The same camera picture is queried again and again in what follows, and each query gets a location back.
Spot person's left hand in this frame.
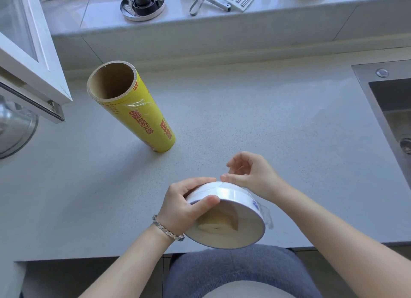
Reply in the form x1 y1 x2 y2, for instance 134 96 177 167
154 177 221 240

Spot person's right hand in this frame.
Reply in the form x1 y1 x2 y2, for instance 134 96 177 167
220 151 291 203

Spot white round bowl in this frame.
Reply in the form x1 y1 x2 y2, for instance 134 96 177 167
185 181 267 250

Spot clear cling film sheet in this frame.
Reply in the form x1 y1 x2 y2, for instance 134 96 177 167
221 182 274 230

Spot person's right forearm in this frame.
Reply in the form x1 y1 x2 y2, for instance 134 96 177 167
272 185 411 298

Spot person's left forearm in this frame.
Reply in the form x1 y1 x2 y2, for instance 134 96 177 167
79 218 184 298

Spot grey trousers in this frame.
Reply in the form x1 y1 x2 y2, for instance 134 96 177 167
164 245 322 298

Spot white shirt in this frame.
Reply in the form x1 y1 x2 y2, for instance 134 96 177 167
202 280 282 298

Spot yellow cling film roll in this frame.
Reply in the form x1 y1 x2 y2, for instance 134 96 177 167
87 61 176 153

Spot stainless steel sink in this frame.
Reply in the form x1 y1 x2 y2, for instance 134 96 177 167
351 60 411 191

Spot metal loop peeler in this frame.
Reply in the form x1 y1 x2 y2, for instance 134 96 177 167
189 0 208 17

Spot round metal tin lid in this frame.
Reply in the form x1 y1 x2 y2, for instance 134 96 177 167
120 0 167 22

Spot stainless steel pot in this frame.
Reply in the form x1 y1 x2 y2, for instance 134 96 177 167
0 95 39 159

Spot silver link bracelet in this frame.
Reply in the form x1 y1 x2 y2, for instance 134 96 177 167
152 215 185 242

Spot white window frame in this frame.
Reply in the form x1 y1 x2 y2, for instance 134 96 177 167
0 0 73 125

